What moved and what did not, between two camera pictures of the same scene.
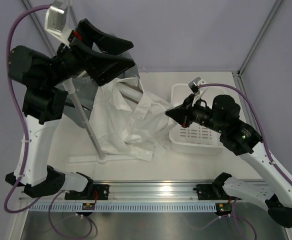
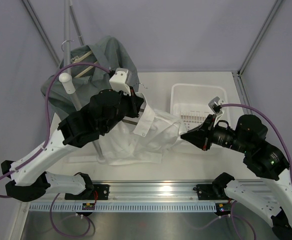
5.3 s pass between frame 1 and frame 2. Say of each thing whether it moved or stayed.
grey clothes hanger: moved
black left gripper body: moved
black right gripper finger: moved
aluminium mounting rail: stayed
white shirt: moved
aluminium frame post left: stayed
